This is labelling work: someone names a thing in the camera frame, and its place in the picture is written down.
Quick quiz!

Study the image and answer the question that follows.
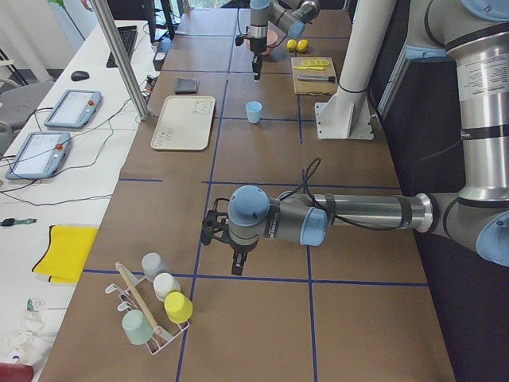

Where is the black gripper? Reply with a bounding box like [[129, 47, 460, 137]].
[[228, 232, 260, 276], [250, 37, 266, 82]]

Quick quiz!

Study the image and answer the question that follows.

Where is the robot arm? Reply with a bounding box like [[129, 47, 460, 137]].
[[246, 0, 321, 81], [201, 1, 508, 275]]

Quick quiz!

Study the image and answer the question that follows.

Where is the light blue plastic cup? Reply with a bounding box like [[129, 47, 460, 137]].
[[245, 100, 262, 124]]

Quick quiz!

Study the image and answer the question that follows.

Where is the yellow upturned cup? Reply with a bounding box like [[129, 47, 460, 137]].
[[164, 291, 193, 324]]

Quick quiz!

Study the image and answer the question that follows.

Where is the white upturned cup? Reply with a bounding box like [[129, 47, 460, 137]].
[[153, 272, 181, 302]]

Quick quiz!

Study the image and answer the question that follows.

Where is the grey upturned cup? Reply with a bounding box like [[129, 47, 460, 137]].
[[142, 252, 169, 282]]

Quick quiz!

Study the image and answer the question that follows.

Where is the green upturned cup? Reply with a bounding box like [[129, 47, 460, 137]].
[[122, 310, 153, 345]]

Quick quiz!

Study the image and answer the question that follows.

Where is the pink bowl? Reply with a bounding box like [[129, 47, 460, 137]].
[[243, 29, 278, 56]]

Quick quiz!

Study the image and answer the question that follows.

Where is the whole yellow lemon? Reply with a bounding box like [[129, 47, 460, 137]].
[[297, 39, 309, 53], [286, 39, 297, 52]]

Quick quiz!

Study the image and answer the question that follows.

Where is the yellow plastic knife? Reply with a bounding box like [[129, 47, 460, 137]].
[[293, 65, 325, 72]]

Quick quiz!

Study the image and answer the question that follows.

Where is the steel rod with black cap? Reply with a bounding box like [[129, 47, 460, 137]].
[[297, 75, 336, 84]]

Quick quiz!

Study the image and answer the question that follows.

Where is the wooden cutting board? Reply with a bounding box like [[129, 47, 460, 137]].
[[291, 57, 338, 95]]

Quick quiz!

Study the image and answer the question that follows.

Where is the grey folded cloth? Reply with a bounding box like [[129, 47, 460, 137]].
[[174, 77, 199, 95]]

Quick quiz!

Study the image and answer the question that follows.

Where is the cream bear tray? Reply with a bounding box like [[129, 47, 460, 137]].
[[150, 95, 216, 151]]

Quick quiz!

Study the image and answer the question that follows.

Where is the black keyboard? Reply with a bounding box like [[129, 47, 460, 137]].
[[106, 25, 138, 68]]

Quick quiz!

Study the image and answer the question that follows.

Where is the yellow cloth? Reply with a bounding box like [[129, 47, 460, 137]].
[[32, 225, 98, 284]]

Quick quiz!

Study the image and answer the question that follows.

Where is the black computer mouse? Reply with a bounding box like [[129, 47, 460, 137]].
[[71, 70, 90, 82]]

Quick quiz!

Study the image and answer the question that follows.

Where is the teach pendant tablet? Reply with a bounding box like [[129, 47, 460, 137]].
[[6, 131, 72, 180], [44, 89, 103, 129]]

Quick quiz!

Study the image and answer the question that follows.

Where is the white crumpled paper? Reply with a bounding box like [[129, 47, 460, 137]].
[[1, 311, 57, 365]]

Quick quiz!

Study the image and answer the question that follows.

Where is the green wrist watch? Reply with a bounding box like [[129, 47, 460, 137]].
[[1, 217, 37, 228]]

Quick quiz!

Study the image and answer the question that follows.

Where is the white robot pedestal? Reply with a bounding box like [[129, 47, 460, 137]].
[[315, 0, 396, 140]]

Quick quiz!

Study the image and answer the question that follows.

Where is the white wire cup rack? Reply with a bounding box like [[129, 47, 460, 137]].
[[105, 277, 190, 355]]

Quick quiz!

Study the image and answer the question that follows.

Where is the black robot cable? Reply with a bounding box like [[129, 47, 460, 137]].
[[278, 157, 402, 230]]

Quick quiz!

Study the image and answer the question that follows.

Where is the wooden rack handle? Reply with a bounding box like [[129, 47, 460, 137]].
[[115, 262, 162, 335]]

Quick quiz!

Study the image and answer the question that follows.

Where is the aluminium frame post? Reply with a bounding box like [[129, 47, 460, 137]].
[[90, 0, 149, 121]]

